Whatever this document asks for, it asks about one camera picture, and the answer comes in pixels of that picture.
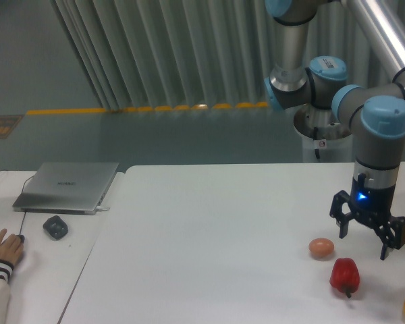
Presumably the person's hand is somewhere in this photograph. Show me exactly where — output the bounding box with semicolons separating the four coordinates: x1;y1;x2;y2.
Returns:
0;228;24;267

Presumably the small black gadget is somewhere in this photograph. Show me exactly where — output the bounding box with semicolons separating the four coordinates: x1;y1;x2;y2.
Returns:
43;215;69;240

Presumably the grey pleated curtain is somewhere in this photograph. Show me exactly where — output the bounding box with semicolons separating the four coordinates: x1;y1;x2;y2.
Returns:
53;1;405;111

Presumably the black pedestal cable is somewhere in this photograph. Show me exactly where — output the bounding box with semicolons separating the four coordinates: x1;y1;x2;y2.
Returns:
312;126;321;162

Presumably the red bell pepper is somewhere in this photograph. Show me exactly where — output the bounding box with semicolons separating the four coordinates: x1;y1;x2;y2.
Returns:
329;258;360;298

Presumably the silver closed laptop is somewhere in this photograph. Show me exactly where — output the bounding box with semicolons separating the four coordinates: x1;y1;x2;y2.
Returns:
13;162;119;215

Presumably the brown egg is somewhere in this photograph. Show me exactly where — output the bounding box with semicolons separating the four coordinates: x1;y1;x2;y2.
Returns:
308;238;335;259

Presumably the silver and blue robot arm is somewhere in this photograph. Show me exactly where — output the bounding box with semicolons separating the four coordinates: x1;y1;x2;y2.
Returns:
265;1;405;259

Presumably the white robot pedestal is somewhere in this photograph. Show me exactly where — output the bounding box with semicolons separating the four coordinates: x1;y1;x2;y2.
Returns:
293;105;353;163

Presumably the black mouse cable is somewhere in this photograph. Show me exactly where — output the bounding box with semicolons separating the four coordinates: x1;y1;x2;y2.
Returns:
18;174;37;235

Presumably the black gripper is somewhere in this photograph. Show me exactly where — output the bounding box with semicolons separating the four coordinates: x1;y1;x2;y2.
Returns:
329;161;405;261

